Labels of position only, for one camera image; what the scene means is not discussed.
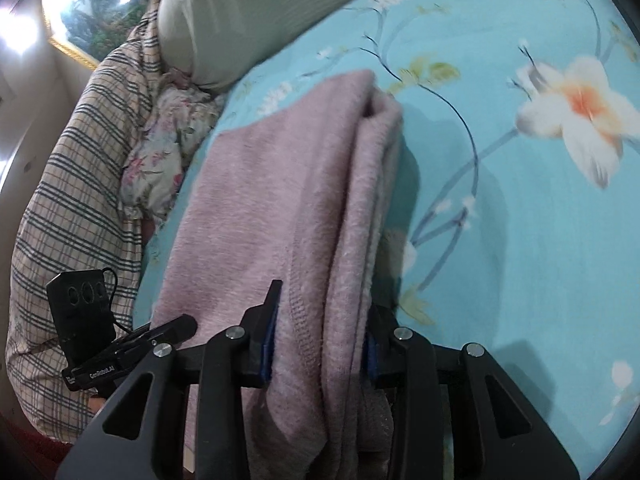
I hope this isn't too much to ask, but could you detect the blue floral bed sheet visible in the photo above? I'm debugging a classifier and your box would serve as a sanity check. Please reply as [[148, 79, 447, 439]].
[[135, 0, 640, 480]]

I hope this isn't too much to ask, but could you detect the floral patterned cloth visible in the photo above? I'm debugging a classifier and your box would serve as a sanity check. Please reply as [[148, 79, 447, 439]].
[[120, 67, 226, 226]]

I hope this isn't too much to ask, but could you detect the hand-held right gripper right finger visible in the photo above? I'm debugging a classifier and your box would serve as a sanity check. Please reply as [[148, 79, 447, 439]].
[[367, 305, 581, 480]]

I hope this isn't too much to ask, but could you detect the pink fuzzy sweater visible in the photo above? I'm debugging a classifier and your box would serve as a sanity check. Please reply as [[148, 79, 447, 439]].
[[150, 69, 405, 480]]

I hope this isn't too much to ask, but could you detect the plaid blanket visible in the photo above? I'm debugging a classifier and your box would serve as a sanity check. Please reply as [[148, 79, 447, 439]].
[[5, 0, 171, 443]]

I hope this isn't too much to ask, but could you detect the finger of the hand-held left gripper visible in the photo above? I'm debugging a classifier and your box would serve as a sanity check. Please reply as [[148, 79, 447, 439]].
[[116, 314, 197, 356]]

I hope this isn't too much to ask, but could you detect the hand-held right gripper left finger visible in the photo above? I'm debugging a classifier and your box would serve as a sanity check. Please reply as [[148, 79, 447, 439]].
[[55, 280, 283, 480]]

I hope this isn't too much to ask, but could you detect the gold framed landscape painting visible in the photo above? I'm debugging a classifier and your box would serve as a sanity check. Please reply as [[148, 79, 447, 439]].
[[42, 0, 171, 71]]

